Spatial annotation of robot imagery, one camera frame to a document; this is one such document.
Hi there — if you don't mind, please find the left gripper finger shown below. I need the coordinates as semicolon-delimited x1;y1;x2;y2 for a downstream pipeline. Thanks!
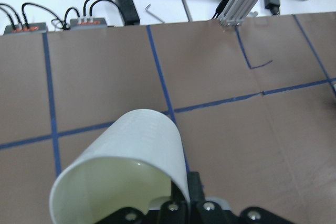
187;172;205;205

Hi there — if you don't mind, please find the white plastic cup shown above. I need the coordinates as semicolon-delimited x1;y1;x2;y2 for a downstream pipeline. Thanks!
49;109;190;223

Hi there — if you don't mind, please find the grey usb hub right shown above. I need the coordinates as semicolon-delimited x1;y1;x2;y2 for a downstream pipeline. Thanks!
70;18;108;30

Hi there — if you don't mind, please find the grey usb hub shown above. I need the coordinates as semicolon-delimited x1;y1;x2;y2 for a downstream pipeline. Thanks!
3;23;48;35
70;18;108;30

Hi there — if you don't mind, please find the black power adapter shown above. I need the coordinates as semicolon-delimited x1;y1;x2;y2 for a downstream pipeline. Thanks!
115;0;140;26

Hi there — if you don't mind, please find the grey usb hub left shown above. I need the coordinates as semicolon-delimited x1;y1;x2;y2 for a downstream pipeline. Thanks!
3;23;48;35

